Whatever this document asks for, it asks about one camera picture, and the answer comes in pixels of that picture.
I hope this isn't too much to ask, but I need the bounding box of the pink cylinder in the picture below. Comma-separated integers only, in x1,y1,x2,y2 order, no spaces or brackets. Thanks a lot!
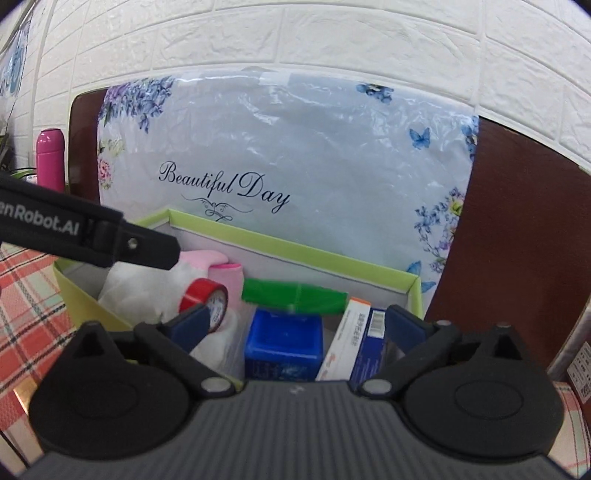
210,263,244,315

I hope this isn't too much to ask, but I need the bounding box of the blue carton box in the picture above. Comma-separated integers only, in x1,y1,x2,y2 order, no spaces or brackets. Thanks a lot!
348,308,393,393

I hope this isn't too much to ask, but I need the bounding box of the white label sticker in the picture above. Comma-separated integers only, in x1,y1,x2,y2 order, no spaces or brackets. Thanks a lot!
566,342,591,407

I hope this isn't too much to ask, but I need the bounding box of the blue floral wall sticker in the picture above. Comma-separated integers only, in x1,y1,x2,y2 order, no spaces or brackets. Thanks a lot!
0,28,33,97

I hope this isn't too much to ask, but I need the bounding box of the brown headboard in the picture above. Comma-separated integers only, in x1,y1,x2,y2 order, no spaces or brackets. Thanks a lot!
67,88,591,374

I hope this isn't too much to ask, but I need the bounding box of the white pink plastic bag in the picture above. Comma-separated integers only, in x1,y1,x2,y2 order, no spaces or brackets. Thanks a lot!
97,250,245,370

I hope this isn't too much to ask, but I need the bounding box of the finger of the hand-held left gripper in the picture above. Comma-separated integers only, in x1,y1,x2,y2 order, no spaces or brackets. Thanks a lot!
84,218,182,271

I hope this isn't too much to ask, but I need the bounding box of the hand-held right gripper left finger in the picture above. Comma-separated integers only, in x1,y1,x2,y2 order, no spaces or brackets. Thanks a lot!
62,302,236,400

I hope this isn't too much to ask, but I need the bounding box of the white medicine box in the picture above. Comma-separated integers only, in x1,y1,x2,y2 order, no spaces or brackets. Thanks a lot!
315,298,372,381

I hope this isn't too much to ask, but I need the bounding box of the large light green box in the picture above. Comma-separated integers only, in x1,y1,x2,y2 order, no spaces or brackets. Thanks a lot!
53,208,423,384

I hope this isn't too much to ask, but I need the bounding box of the red tape roll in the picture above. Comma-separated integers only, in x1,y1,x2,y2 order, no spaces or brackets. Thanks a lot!
179,278,229,333

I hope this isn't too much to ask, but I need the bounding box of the plaid bedsheet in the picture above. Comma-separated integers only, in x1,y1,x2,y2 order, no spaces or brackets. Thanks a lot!
0,240,591,480

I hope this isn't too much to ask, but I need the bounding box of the pink thermos bottle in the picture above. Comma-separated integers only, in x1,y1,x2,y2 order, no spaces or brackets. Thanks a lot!
36,129,66,192

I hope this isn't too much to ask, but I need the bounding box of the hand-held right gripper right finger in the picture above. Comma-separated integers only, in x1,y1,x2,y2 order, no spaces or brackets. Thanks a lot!
360,304,525,400

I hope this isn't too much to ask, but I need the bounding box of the blue square tub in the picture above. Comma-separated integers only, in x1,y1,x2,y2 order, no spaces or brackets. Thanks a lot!
244,308,324,381

